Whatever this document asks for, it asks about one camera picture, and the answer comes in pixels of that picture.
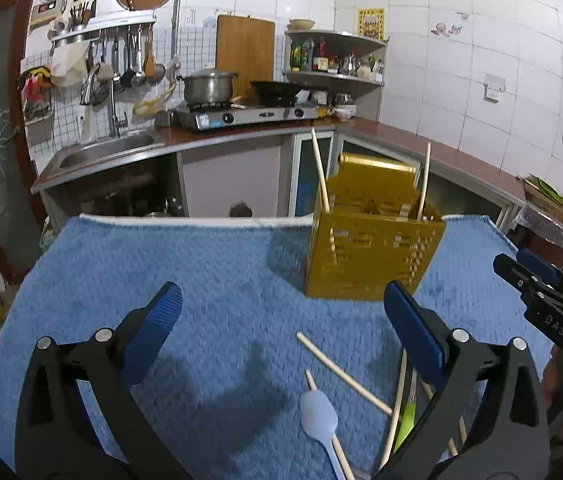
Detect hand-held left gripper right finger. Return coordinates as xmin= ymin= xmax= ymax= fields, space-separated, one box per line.
xmin=371 ymin=280 xmax=551 ymax=480

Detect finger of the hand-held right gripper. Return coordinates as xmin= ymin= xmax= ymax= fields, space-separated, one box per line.
xmin=516 ymin=248 xmax=563 ymax=306
xmin=493 ymin=254 xmax=563 ymax=311

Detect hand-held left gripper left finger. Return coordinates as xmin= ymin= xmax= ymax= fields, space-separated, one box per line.
xmin=14 ymin=281 xmax=192 ymax=480

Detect yellow perforated utensil holder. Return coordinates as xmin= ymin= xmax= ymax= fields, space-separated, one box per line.
xmin=304 ymin=152 xmax=447 ymax=302

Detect green-handled utensil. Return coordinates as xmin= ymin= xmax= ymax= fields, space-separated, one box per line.
xmin=393 ymin=370 xmax=419 ymax=454

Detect white plastic spoon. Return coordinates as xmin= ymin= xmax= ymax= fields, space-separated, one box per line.
xmin=300 ymin=390 xmax=347 ymax=480

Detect blue textured mat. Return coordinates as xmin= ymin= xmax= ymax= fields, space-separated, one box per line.
xmin=0 ymin=214 xmax=555 ymax=480

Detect cardboard box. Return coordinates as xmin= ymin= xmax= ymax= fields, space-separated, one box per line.
xmin=519 ymin=175 xmax=563 ymax=256

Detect green vegetables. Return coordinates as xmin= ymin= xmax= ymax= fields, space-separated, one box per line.
xmin=529 ymin=175 xmax=563 ymax=206

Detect stainless steel sink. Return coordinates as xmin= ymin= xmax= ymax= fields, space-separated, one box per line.
xmin=32 ymin=127 xmax=167 ymax=193

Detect glass cabinet door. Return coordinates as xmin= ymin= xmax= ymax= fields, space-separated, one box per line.
xmin=289 ymin=132 xmax=337 ymax=218

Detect metal faucet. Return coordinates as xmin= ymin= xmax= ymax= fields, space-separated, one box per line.
xmin=80 ymin=65 xmax=127 ymax=138

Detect yellow strainer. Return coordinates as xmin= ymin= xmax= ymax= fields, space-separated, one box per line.
xmin=133 ymin=82 xmax=177 ymax=118

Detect steel gas stove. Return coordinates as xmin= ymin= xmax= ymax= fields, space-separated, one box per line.
xmin=174 ymin=97 xmax=332 ymax=133

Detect small bowls stack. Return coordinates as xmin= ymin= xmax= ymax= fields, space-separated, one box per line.
xmin=334 ymin=92 xmax=358 ymax=121

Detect steel pot with lid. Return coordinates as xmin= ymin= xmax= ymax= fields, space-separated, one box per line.
xmin=182 ymin=69 xmax=240 ymax=106

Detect hanging black ladle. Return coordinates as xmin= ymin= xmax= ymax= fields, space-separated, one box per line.
xmin=119 ymin=27 xmax=137 ymax=88

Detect black wok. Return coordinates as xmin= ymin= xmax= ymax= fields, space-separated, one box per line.
xmin=250 ymin=80 xmax=312 ymax=106

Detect grey corner shelf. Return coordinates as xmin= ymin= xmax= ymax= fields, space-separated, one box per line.
xmin=284 ymin=29 xmax=389 ymax=121

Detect red and yellow bag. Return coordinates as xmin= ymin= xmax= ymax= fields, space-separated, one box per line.
xmin=18 ymin=66 xmax=55 ymax=103

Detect white hanging cloth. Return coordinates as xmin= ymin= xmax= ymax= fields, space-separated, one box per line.
xmin=50 ymin=42 xmax=87 ymax=88

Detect wooden cutting board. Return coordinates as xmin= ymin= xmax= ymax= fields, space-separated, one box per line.
xmin=216 ymin=14 xmax=276 ymax=101

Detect vertical metal pipe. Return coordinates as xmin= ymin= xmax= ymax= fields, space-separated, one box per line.
xmin=172 ymin=0 xmax=187 ymax=68

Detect white wall socket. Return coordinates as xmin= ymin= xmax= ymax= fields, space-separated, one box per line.
xmin=483 ymin=73 xmax=506 ymax=103

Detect wall decal stickers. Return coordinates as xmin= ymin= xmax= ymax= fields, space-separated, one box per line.
xmin=431 ymin=10 xmax=472 ymax=38

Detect yellow wall poster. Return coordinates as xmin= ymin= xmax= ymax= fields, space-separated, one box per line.
xmin=358 ymin=7 xmax=386 ymax=41

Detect metal wall rack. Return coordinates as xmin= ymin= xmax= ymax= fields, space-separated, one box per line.
xmin=50 ymin=10 xmax=157 ymax=43

